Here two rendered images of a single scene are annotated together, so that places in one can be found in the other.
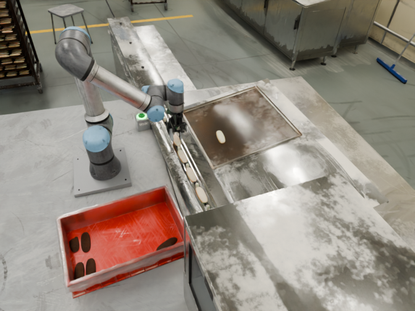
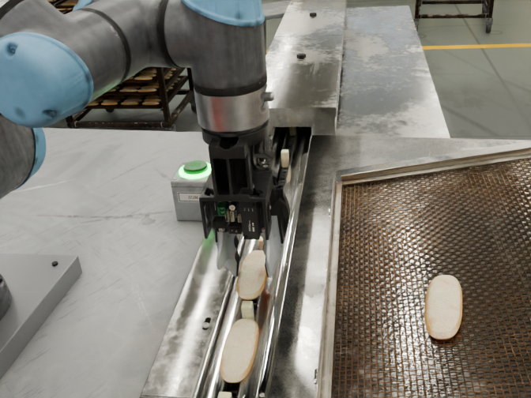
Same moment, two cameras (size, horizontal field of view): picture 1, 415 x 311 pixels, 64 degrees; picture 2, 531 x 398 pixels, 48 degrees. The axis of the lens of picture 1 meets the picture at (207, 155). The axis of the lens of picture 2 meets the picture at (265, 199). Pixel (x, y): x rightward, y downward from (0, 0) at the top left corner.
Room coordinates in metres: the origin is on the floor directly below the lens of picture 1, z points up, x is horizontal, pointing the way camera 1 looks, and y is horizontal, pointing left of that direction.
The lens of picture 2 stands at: (0.89, -0.18, 1.33)
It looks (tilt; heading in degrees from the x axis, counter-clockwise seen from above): 30 degrees down; 33
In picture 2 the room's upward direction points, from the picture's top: 4 degrees counter-clockwise
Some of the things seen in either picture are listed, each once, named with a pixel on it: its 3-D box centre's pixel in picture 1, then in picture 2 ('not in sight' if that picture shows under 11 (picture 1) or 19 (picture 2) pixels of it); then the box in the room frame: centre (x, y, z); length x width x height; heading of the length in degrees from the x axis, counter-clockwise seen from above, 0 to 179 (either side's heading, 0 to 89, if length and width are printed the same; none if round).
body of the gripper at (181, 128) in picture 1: (176, 120); (239, 177); (1.35, 0.16, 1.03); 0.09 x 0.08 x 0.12; 23
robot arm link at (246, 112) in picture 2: (176, 105); (235, 104); (1.36, 0.16, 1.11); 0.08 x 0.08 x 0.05
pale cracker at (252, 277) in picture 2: (176, 139); (253, 271); (1.38, 0.17, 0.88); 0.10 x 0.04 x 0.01; 23
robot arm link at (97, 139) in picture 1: (97, 143); not in sight; (1.16, 0.51, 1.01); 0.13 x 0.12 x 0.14; 11
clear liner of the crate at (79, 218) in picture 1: (124, 235); not in sight; (0.76, 0.32, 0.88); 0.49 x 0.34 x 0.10; 116
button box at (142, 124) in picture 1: (142, 124); (201, 199); (1.55, 0.39, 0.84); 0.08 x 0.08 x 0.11; 23
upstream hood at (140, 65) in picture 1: (133, 51); (311, 35); (2.36, 0.60, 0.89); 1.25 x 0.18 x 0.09; 23
